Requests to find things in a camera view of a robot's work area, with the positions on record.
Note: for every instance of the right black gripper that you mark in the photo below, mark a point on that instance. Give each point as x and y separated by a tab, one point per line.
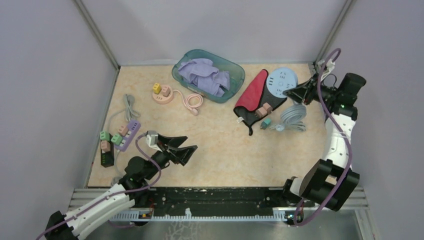
306	91

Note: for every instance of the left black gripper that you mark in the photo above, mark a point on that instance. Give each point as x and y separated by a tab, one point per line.
182	154

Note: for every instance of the blue round power socket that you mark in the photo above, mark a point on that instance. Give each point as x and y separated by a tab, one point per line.
281	80

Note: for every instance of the pink plug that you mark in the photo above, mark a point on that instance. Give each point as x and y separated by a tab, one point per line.
267	107
123	130
165	91
261	112
105	146

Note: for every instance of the pink round power socket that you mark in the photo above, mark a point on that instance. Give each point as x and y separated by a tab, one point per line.
162	100

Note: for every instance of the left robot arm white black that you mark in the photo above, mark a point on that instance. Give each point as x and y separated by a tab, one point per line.
131	189

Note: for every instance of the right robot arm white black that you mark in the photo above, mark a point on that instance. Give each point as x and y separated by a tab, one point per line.
340	104

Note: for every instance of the teal plug adapter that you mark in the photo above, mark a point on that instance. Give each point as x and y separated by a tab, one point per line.
265	123

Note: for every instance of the pink plug on purple strip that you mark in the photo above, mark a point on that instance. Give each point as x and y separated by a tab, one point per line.
123	130

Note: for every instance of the green plug on purple strip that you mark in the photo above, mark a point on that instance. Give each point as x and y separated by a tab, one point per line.
117	139

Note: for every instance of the yellow plug adapter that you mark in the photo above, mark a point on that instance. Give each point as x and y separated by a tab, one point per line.
156	88

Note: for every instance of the pink plug on black strip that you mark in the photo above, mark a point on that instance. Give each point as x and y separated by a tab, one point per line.
105	146

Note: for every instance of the green plug on black strip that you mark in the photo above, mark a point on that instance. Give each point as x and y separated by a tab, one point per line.
104	136

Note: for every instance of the red and grey cloth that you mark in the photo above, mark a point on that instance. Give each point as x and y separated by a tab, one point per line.
253	98

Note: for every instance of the purple power strip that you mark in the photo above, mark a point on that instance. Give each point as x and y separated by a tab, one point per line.
130	131

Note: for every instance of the black power strip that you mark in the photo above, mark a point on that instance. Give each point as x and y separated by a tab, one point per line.
107	158

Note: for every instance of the teal plastic basin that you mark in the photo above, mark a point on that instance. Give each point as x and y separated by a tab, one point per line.
237	74

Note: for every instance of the purple cloth in basin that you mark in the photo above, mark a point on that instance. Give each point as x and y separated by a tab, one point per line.
201	73

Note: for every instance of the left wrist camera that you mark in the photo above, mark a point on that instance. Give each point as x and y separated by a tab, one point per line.
152	139

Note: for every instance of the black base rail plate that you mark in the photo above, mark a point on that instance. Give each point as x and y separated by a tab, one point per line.
214	201

